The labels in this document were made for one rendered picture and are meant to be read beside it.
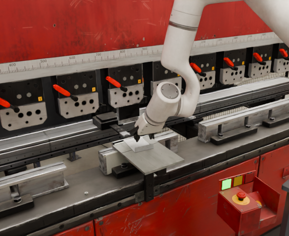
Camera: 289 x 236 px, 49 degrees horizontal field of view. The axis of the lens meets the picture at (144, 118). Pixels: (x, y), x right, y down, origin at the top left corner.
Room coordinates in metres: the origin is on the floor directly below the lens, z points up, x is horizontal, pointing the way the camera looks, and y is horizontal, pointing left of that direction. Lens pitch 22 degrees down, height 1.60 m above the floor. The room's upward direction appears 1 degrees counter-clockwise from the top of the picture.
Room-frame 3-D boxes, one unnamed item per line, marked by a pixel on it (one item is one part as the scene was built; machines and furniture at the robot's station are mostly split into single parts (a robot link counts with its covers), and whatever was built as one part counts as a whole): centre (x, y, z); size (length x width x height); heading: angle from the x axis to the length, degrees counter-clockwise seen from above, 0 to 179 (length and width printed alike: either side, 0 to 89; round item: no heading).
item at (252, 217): (1.14, -0.44, 0.75); 0.20 x 0.16 x 0.18; 112
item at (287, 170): (1.66, -0.89, 0.59); 0.15 x 0.02 x 0.07; 121
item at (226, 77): (1.56, -0.42, 1.26); 0.15 x 0.09 x 0.17; 121
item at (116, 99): (1.25, 0.09, 1.26); 0.15 x 0.09 x 0.17; 121
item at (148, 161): (1.14, -0.01, 1.00); 0.26 x 0.18 x 0.01; 31
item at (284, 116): (1.74, -0.82, 0.89); 0.30 x 0.05 x 0.03; 121
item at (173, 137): (1.30, 0.02, 0.92); 0.39 x 0.06 x 0.10; 121
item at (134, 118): (1.27, 0.07, 1.13); 0.10 x 0.02 x 0.10; 121
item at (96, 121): (1.41, 0.15, 1.01); 0.26 x 0.12 x 0.05; 31
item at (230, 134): (1.53, -0.48, 0.89); 0.30 x 0.05 x 0.03; 121
